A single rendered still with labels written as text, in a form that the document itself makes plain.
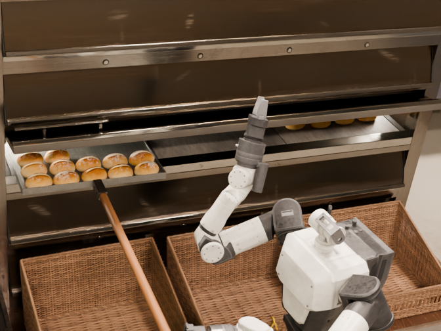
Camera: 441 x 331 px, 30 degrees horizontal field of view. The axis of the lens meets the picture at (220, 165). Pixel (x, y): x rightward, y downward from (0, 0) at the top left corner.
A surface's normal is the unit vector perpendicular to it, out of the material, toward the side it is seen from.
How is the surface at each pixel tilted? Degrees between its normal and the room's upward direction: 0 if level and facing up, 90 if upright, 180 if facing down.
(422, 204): 0
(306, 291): 90
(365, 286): 30
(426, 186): 0
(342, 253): 0
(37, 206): 70
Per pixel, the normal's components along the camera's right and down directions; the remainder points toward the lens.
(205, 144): 0.11, -0.84
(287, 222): -0.16, -0.46
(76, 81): 0.39, 0.21
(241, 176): -0.33, 0.07
